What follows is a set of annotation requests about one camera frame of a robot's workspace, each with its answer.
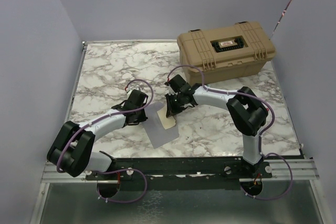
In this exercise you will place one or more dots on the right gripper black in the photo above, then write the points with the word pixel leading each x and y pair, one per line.
pixel 171 110

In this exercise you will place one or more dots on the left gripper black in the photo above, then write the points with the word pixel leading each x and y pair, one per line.
pixel 143 118

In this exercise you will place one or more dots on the tan paper letter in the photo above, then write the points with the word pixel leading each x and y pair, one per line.
pixel 167 123

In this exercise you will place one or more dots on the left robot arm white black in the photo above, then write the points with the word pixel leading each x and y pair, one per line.
pixel 72 148

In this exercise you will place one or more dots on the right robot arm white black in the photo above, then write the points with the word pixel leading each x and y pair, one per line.
pixel 247 112

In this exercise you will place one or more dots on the tan plastic tool case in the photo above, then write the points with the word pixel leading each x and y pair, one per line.
pixel 220 54

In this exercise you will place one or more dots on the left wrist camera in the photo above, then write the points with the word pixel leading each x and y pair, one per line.
pixel 132 92

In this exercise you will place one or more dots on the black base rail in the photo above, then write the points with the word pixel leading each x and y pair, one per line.
pixel 187 173

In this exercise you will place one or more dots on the aluminium frame rail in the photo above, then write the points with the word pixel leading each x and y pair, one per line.
pixel 204 131

